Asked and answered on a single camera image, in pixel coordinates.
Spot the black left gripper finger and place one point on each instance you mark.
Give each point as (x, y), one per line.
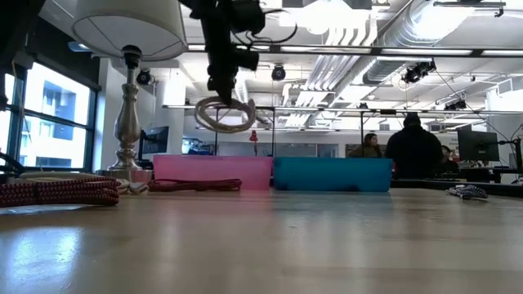
(224, 92)

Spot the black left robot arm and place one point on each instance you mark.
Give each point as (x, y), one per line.
(16, 24)

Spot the small red object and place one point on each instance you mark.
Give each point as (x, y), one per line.
(253, 139)

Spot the black ceiling spotlight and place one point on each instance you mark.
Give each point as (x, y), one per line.
(144, 77)
(278, 72)

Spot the pink plastic bin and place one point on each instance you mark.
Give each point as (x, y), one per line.
(212, 171)

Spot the small black monitor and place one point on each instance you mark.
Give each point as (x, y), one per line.
(155, 141)

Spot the silver table lamp white shade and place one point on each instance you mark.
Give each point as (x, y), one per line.
(127, 122)

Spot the blue plastic bin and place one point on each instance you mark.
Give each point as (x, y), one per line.
(331, 173)

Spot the person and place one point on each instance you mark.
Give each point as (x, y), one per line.
(412, 151)
(447, 163)
(367, 147)

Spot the large black monitor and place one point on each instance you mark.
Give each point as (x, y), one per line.
(478, 145)

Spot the black office desk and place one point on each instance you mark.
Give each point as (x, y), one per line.
(482, 175)

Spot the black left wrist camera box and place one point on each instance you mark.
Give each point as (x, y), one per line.
(247, 16)

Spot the black metal workstation frame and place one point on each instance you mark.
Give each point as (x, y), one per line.
(388, 111)
(269, 108)

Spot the silver ceiling air duct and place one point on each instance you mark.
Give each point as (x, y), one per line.
(392, 36)

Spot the black ceiling camera cluster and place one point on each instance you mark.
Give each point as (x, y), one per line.
(417, 71)

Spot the dark window frame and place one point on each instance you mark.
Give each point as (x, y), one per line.
(16, 122)

